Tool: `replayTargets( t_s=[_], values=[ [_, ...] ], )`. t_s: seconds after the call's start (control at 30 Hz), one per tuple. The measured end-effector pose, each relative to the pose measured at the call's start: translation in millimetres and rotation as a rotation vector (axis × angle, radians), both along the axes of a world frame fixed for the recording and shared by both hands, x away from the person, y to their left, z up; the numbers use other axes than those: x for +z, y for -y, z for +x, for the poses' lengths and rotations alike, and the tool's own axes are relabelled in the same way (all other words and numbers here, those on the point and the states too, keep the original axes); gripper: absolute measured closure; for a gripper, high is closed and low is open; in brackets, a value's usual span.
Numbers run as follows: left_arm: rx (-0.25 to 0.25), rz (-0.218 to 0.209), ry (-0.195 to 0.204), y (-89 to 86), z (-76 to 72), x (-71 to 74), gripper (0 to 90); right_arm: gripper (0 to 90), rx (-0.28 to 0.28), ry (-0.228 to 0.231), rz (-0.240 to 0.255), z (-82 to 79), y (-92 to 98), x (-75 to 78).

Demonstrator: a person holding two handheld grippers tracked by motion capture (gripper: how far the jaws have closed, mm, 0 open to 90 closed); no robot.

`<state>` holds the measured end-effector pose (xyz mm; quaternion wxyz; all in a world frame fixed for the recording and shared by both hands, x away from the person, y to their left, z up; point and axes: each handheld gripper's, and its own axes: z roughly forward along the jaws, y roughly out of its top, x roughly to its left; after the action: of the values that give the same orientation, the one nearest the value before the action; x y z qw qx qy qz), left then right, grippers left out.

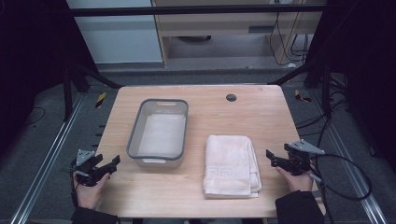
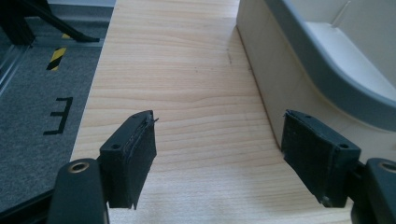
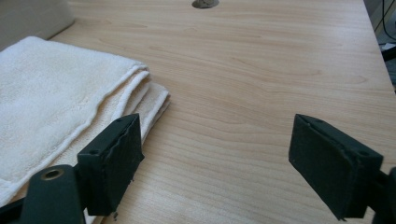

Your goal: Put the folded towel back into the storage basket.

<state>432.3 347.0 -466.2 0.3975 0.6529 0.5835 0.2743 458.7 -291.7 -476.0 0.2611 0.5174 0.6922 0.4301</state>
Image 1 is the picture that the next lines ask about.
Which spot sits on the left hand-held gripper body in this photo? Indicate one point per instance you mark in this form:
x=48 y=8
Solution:
x=83 y=158

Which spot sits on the black metal stand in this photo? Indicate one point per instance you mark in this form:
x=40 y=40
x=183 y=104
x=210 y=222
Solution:
x=67 y=93
x=326 y=93

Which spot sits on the pale pink towel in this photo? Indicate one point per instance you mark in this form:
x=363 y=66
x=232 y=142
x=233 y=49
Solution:
x=229 y=166

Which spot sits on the black curtain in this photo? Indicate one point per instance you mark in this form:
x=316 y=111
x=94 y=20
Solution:
x=367 y=62
x=31 y=62

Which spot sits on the aluminium floor rail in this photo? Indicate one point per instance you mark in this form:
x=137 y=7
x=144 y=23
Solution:
x=46 y=161
x=348 y=155

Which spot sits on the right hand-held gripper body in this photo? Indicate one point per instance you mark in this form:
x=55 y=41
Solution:
x=299 y=159

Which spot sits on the person's left hand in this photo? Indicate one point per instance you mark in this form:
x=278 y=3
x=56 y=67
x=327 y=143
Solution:
x=88 y=194

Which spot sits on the white basin with grey rim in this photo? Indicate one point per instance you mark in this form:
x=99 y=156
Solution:
x=162 y=135

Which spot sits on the person's right hand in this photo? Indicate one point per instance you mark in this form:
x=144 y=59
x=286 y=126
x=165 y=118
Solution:
x=297 y=183

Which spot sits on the yellow black hazard tape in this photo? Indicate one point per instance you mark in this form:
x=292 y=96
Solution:
x=100 y=99
x=299 y=95

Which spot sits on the black horizontal frame bar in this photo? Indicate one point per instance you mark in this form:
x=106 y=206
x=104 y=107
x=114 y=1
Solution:
x=186 y=10

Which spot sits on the white cabinet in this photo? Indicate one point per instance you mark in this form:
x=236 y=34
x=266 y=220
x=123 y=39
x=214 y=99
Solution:
x=115 y=34

